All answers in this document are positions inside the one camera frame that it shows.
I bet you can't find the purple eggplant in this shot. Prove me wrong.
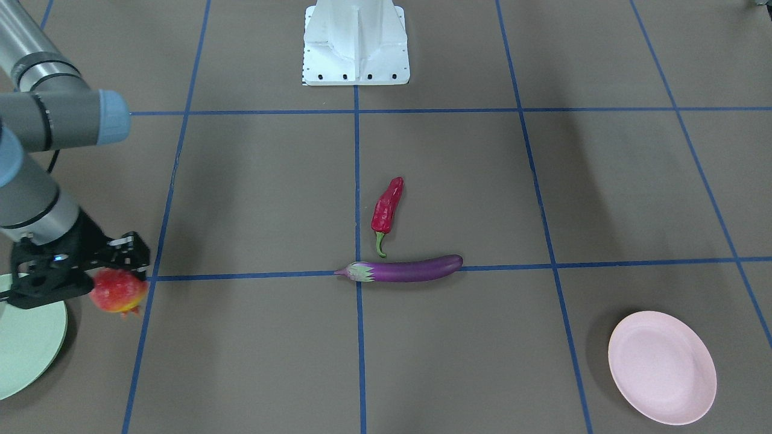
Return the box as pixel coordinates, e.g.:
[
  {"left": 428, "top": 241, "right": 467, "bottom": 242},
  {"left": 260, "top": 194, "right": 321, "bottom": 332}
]
[{"left": 333, "top": 254, "right": 464, "bottom": 283}]

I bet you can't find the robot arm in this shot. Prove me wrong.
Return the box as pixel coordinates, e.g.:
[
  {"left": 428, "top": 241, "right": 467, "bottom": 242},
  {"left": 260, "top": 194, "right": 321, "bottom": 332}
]
[{"left": 1, "top": 1, "right": 150, "bottom": 309}]

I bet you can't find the light green plate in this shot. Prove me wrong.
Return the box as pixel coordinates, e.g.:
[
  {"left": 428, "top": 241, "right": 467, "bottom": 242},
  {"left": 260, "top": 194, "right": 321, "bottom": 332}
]
[{"left": 1, "top": 300, "right": 68, "bottom": 400}]

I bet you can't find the red chili pepper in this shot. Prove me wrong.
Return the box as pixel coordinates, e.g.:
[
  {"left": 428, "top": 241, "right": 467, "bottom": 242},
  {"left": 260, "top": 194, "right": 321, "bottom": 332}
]
[{"left": 370, "top": 177, "right": 403, "bottom": 258}]

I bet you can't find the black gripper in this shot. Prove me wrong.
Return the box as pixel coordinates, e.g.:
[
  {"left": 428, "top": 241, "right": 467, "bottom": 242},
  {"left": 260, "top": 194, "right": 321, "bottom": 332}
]
[{"left": 2, "top": 210, "right": 151, "bottom": 310}]

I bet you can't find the pink plate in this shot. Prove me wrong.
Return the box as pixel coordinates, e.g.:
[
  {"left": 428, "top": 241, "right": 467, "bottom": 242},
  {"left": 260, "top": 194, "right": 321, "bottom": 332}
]
[{"left": 607, "top": 310, "right": 718, "bottom": 426}]

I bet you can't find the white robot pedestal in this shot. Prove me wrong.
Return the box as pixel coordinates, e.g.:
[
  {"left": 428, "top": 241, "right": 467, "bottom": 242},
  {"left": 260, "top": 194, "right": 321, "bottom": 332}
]
[{"left": 302, "top": 1, "right": 411, "bottom": 86}]

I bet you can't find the red pomegranate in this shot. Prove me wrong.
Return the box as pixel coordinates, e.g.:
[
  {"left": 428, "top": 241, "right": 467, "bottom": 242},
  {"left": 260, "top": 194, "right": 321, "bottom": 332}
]
[{"left": 89, "top": 268, "right": 150, "bottom": 318}]

